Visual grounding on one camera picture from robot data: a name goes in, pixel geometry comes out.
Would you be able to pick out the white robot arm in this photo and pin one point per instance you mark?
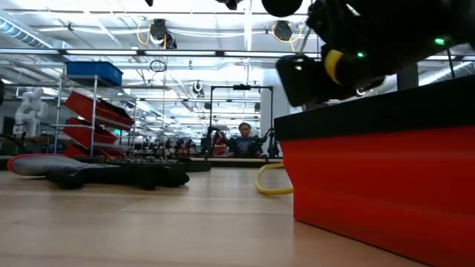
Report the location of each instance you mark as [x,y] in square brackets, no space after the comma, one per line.
[29,111]

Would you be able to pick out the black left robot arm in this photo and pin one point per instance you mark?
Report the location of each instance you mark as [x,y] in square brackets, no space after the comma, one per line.
[1,92]

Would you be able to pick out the white building pillar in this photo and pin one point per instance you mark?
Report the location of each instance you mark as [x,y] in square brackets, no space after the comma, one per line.
[272,107]

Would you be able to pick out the person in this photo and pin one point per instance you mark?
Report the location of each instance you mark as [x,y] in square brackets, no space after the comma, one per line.
[245,142]

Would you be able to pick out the red box with grey lid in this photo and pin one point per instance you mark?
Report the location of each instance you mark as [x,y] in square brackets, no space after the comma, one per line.
[371,185]

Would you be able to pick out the blue storage bin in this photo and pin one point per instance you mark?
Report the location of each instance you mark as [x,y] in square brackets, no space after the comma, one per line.
[94,72]

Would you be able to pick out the black screwdriver bit case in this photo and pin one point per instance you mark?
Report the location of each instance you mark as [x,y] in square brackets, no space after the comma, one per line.
[196,165]

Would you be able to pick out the red storage bin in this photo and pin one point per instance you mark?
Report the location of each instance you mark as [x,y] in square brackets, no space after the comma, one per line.
[96,109]
[85,135]
[76,151]

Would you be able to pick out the metal shelf rack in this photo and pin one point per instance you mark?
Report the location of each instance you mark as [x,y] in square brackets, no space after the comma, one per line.
[94,111]

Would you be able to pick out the grey black work glove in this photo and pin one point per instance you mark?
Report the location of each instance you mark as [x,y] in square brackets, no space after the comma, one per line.
[55,165]

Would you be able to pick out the black upright post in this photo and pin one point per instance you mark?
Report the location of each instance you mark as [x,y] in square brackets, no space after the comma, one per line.
[407,79]

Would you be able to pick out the black background station frame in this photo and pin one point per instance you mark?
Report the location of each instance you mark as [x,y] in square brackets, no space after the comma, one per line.
[241,87]

